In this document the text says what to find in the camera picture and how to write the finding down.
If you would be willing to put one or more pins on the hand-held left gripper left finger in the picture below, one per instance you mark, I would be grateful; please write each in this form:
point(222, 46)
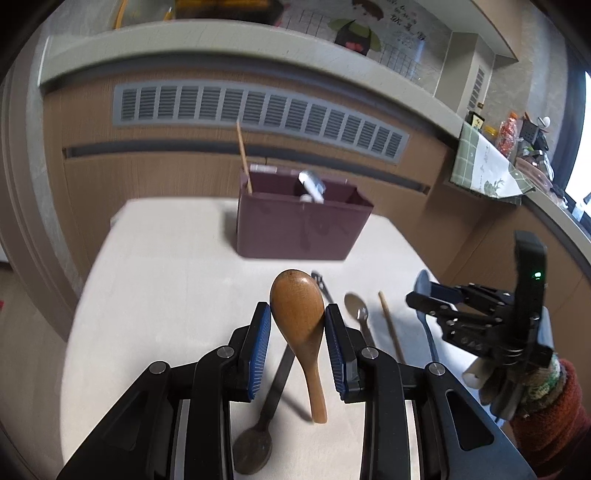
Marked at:
point(258, 350)

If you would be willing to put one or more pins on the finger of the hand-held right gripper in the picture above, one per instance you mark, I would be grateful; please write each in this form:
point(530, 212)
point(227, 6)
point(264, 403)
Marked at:
point(445, 291)
point(422, 302)

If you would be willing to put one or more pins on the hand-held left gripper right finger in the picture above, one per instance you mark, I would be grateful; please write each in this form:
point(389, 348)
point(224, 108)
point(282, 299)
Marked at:
point(334, 355)

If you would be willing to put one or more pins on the blue-grey plastic spoon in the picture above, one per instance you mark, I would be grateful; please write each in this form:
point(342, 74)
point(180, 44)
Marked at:
point(422, 279)

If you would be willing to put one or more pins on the wooden spoon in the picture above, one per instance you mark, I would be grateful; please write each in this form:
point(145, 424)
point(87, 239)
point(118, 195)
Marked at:
point(298, 304)

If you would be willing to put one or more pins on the maroon utensil holder box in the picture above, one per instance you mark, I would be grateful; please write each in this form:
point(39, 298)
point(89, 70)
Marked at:
point(295, 226)

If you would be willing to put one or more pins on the wooden chopstick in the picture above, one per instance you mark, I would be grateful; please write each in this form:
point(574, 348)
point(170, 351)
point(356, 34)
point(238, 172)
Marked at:
point(390, 318)
point(243, 157)

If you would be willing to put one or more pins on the person's right forearm red sleeve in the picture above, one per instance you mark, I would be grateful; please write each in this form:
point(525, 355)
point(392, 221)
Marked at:
point(554, 424)

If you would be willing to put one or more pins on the person's right hand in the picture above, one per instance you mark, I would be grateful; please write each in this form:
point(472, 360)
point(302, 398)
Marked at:
point(501, 392)

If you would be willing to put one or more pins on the dark metal spoon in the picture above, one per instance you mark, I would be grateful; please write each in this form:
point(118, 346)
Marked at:
point(356, 305)

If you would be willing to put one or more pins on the pink plastic basin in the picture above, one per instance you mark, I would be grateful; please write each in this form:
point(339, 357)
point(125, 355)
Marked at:
point(535, 173)

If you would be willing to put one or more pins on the green checkered cloth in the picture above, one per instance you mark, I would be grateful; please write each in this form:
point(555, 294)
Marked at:
point(485, 166)

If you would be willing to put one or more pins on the black rack with kitchenware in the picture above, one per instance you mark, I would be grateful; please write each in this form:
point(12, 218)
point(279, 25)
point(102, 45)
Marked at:
point(533, 134)

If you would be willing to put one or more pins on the red plastic bottle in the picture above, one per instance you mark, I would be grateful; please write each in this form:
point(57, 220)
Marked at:
point(508, 134)

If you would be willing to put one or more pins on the small dark box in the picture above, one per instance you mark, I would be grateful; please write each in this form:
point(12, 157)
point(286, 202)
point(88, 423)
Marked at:
point(475, 121)

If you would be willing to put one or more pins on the wood grain counter cabinet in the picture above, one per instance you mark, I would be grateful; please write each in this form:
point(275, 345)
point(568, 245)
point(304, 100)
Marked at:
point(161, 177)

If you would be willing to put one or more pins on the grey vent grille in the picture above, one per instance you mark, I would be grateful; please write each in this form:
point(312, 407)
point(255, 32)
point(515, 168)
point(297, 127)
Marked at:
point(258, 110)

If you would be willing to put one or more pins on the beige stone countertop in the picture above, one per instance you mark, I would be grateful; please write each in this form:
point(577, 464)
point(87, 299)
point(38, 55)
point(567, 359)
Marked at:
point(231, 50)

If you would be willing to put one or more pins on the glass lid with yellow rim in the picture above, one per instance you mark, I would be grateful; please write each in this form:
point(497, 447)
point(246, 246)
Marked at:
point(121, 11)

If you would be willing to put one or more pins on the white wall appliance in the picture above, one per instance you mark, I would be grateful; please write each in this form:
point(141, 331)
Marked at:
point(475, 78)

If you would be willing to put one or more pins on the cartoon wall poster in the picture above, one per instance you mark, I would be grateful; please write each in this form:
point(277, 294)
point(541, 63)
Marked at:
point(360, 32)

